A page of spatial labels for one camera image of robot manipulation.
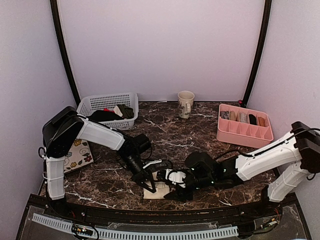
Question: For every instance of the olive green garment in basket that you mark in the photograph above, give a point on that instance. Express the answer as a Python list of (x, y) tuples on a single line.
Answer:
[(128, 111)]

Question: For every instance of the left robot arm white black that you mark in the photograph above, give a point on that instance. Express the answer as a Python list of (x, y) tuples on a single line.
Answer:
[(60, 133)]

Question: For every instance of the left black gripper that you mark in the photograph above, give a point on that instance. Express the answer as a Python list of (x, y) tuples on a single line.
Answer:
[(144, 175)]

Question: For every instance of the black frame post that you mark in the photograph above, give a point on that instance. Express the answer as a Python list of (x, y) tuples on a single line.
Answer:
[(63, 50), (259, 50)]

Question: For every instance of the small white garment in basket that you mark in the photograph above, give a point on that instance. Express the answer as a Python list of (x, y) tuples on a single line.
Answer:
[(119, 110)]

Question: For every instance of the black front table rail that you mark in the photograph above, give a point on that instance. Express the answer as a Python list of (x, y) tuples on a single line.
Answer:
[(135, 210)]

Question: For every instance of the light grey rolled underwear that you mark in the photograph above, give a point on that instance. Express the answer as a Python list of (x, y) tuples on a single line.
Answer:
[(243, 117)]

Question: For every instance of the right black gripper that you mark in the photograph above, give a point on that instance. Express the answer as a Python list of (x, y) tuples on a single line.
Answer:
[(181, 195)]

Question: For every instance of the brown rolled underwear in tray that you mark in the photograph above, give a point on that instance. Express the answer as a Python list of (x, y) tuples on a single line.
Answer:
[(261, 122)]

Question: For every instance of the tan rolled underwear in tray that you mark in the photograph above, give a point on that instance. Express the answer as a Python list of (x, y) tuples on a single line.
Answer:
[(233, 116)]

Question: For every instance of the cream cotton boxer underwear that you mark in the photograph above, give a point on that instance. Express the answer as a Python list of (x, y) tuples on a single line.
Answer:
[(161, 188)]

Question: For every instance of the right black frame post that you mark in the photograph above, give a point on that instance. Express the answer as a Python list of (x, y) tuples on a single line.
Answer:
[(259, 50)]

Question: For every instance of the black rolled underwear in tray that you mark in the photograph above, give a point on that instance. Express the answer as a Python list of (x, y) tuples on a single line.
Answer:
[(252, 119)]

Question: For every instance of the white slotted cable duct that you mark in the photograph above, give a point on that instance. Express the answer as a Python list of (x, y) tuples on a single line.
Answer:
[(108, 234)]

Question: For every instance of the white plastic laundry basket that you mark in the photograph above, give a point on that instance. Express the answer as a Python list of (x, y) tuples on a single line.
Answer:
[(107, 103)]

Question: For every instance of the floral square tile coaster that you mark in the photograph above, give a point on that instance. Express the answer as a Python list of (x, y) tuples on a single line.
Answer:
[(78, 156)]

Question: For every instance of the grey rolled underwear in tray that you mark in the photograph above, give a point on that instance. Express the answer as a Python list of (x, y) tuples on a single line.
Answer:
[(225, 114)]

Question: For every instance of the black garment in basket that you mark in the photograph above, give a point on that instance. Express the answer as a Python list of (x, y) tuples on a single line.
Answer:
[(104, 116)]

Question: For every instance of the cream ceramic mug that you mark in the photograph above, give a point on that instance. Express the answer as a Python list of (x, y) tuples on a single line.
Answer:
[(185, 103)]

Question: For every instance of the left black frame post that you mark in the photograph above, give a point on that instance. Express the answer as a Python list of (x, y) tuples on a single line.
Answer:
[(63, 50)]

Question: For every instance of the pink divided organizer tray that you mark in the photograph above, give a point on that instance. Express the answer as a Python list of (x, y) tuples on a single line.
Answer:
[(243, 134)]

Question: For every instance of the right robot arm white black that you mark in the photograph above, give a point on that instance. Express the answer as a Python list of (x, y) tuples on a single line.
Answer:
[(299, 149)]

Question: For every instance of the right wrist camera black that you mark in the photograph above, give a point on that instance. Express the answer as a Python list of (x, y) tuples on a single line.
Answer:
[(200, 163)]

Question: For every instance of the red garment in basket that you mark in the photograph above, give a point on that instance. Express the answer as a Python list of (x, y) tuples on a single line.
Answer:
[(108, 110)]

